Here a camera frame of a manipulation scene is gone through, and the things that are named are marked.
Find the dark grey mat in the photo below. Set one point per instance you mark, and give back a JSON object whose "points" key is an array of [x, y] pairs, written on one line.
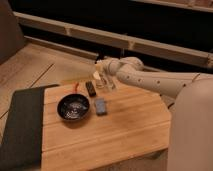
{"points": [[22, 139]]}

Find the black frying pan red handle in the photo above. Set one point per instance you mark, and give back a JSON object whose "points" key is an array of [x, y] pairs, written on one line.
{"points": [[74, 106]]}

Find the black remote control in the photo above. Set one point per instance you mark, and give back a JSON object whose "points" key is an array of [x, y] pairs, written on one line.
{"points": [[90, 89]]}

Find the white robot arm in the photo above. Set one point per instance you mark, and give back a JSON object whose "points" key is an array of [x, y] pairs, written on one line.
{"points": [[191, 132]]}

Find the white plastic bottle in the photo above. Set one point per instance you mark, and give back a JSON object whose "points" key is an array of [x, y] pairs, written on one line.
{"points": [[100, 79]]}

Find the blue sponge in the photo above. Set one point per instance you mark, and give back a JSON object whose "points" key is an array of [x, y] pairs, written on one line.
{"points": [[100, 107]]}

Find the wooden cutting board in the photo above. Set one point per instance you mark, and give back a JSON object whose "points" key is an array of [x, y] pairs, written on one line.
{"points": [[137, 122]]}

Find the wooden shelf rail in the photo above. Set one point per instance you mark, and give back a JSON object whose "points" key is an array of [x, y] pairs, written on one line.
{"points": [[152, 48]]}

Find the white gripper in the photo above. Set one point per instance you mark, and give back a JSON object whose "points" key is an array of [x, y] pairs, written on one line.
{"points": [[108, 67]]}

